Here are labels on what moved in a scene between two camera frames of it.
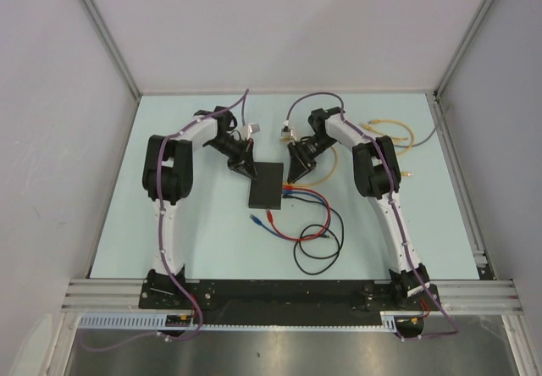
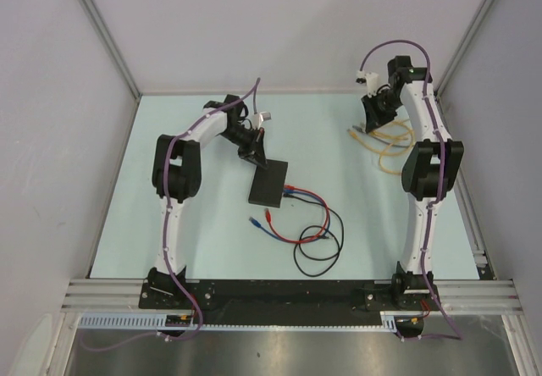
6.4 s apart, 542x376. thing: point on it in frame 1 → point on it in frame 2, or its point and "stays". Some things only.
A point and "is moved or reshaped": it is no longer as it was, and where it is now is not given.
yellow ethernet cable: (320, 182) is moved or reshaped
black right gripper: (300, 162) → (373, 119)
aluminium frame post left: (124, 64) stays
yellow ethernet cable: (367, 126) is moved or reshaped
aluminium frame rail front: (125, 295) stays
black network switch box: (266, 191) stays
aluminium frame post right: (434, 97) stays
